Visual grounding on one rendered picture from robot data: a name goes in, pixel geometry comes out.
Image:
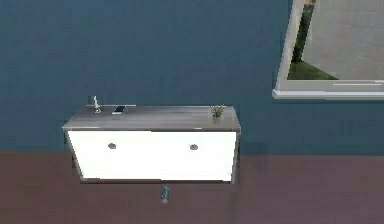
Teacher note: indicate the small green houseplant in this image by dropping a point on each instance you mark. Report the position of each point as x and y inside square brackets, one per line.
[217, 111]

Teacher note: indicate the white cabinet with grey top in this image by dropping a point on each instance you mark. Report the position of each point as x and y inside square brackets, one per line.
[153, 156]

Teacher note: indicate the black and white phone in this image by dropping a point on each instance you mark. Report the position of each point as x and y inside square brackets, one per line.
[119, 109]

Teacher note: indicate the white framed window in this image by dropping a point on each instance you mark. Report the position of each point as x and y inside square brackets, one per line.
[333, 50]

